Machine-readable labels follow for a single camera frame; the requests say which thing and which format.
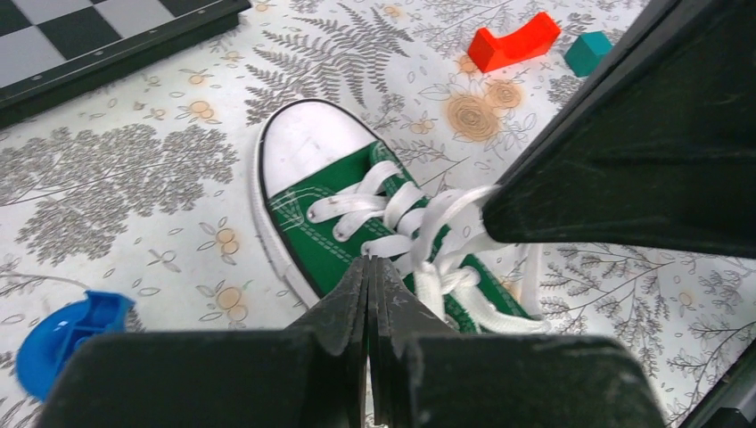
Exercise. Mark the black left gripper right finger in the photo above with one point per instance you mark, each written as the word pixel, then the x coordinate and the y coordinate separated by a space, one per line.
pixel 425 374

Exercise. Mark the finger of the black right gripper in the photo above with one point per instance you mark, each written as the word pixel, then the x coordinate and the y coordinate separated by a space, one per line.
pixel 656 149

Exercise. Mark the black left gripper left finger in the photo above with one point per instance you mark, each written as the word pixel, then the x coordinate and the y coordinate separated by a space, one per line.
pixel 310 374

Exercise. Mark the green canvas sneaker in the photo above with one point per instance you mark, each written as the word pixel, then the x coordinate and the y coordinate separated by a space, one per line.
pixel 325 189

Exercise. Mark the teal cube block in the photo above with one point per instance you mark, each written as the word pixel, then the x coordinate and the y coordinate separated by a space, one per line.
pixel 586 52

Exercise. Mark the red arch block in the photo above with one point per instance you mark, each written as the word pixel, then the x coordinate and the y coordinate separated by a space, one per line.
pixel 534 39

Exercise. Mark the blue plastic cap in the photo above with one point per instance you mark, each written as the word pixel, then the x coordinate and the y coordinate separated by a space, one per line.
pixel 49 346

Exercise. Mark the black grey chessboard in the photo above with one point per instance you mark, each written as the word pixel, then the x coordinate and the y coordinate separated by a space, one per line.
pixel 53 51

